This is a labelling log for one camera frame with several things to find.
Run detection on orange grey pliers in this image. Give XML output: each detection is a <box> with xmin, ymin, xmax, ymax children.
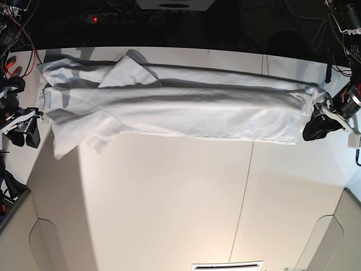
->
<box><xmin>4</xmin><ymin>55</ymin><xmax>23</xmax><ymax>78</ymax></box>

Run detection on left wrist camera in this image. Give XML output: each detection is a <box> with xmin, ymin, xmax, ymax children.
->
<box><xmin>347</xmin><ymin>133</ymin><xmax>361</xmax><ymax>150</ymax></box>

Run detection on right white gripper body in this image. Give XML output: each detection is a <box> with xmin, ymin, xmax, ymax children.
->
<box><xmin>1</xmin><ymin>107</ymin><xmax>43</xmax><ymax>134</ymax></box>

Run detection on grey overhead box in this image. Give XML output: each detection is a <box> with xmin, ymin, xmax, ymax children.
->
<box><xmin>136</xmin><ymin>0</ymin><xmax>215</xmax><ymax>11</ymax></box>

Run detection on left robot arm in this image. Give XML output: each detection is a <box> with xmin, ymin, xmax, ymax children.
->
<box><xmin>302</xmin><ymin>1</ymin><xmax>360</xmax><ymax>141</ymax></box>

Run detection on white cable loops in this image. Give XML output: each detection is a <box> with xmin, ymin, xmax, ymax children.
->
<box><xmin>281</xmin><ymin>0</ymin><xmax>333</xmax><ymax>51</ymax></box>

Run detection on grey bin with clutter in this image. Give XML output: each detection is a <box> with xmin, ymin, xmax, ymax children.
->
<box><xmin>1</xmin><ymin>153</ymin><xmax>30</xmax><ymax>232</ymax></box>

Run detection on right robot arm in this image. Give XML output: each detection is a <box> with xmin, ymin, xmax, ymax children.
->
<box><xmin>1</xmin><ymin>1</ymin><xmax>43</xmax><ymax>148</ymax></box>

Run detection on white t-shirt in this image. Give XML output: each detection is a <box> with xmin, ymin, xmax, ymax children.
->
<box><xmin>38</xmin><ymin>50</ymin><xmax>326</xmax><ymax>159</ymax></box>

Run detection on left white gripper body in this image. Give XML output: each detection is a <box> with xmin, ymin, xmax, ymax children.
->
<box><xmin>315</xmin><ymin>94</ymin><xmax>360</xmax><ymax>134</ymax></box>

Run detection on black power strip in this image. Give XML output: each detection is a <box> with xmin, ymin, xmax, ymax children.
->
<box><xmin>81</xmin><ymin>12</ymin><xmax>136</xmax><ymax>24</ymax></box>

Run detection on white vent grille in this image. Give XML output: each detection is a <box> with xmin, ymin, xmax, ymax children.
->
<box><xmin>192</xmin><ymin>261</ymin><xmax>263</xmax><ymax>271</ymax></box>

